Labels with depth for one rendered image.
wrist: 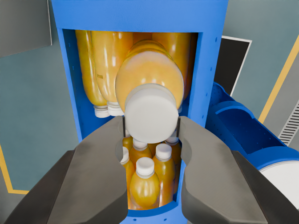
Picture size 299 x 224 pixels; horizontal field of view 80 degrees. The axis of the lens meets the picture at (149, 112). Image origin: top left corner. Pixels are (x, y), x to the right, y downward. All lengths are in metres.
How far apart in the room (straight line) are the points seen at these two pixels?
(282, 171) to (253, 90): 1.16
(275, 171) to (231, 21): 1.14
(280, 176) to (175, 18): 0.65
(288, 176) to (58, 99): 1.61
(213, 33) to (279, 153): 0.55
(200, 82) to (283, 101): 1.76
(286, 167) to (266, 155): 0.06
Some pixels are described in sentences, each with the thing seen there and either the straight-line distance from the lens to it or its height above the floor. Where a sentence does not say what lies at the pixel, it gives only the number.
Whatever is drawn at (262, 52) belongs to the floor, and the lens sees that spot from 1.74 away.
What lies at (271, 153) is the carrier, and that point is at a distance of 0.75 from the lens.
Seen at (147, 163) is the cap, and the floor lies 1.16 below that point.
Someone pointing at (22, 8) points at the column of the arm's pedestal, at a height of 0.31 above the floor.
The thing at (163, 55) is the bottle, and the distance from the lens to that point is 0.18.
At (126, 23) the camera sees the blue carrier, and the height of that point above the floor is 1.23.
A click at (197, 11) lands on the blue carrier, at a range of 0.25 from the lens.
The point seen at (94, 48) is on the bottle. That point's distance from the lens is 0.33.
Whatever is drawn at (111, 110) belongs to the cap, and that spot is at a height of 1.14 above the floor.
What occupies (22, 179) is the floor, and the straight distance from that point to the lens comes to 2.53.
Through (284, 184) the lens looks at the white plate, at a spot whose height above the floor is 1.04.
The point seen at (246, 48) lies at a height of 0.15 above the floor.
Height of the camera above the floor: 1.46
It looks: 63 degrees down
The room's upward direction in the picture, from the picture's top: 177 degrees clockwise
